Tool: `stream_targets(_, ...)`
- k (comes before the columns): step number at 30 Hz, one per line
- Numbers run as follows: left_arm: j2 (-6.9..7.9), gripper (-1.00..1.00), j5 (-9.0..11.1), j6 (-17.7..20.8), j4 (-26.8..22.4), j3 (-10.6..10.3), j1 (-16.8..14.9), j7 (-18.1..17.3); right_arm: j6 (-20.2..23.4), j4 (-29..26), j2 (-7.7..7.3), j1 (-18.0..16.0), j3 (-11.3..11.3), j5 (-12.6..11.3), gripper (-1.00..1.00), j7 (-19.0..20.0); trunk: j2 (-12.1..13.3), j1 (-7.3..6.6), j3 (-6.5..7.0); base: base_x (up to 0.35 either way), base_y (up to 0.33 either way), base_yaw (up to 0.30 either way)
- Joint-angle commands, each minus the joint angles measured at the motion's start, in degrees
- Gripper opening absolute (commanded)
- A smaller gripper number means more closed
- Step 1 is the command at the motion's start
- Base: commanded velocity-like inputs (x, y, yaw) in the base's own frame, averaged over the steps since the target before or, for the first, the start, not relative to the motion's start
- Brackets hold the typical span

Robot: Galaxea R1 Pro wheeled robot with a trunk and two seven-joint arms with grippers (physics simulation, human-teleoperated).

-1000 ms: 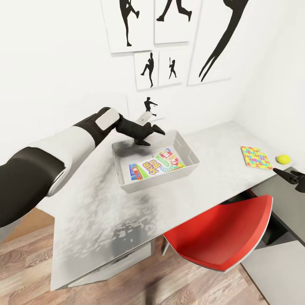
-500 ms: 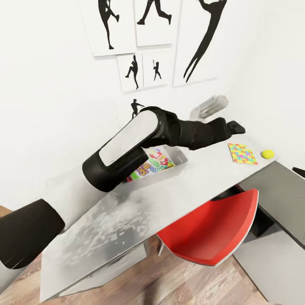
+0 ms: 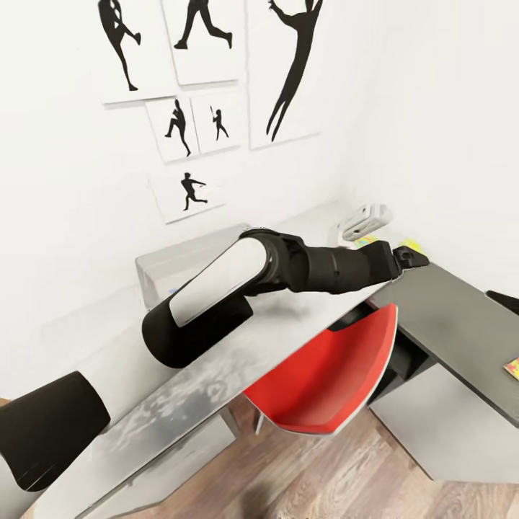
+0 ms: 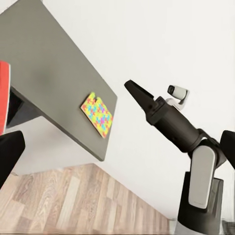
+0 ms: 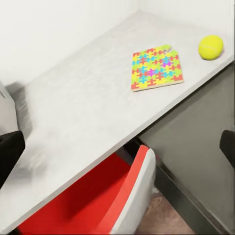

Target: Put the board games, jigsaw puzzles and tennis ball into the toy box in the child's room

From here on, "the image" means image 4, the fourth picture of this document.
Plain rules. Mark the desk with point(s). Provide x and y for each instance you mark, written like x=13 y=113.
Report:
x=50 y=80

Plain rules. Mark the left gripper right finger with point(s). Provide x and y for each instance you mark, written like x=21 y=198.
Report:
x=227 y=146

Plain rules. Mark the jigsaw puzzle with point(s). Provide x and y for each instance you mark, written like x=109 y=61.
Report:
x=98 y=114

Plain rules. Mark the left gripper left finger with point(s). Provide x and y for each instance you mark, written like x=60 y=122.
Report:
x=12 y=146

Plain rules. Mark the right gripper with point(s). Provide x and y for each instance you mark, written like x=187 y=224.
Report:
x=164 y=117

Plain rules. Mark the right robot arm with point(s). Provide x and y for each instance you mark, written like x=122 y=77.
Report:
x=201 y=198

